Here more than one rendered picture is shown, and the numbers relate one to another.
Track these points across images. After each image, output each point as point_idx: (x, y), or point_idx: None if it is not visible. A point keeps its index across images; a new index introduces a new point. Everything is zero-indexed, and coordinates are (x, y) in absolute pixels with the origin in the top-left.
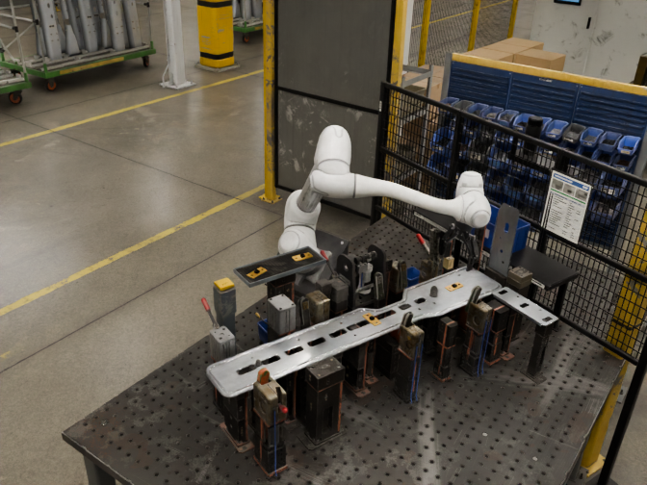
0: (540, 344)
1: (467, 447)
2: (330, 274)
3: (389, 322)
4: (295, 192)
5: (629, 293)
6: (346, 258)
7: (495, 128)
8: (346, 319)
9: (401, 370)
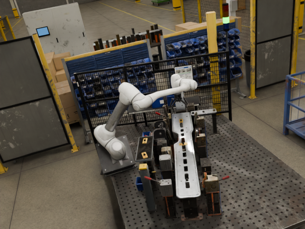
0: (215, 120)
1: (238, 159)
2: (130, 151)
3: (188, 141)
4: (97, 128)
5: (216, 92)
6: (159, 130)
7: (143, 65)
8: (178, 150)
9: (201, 153)
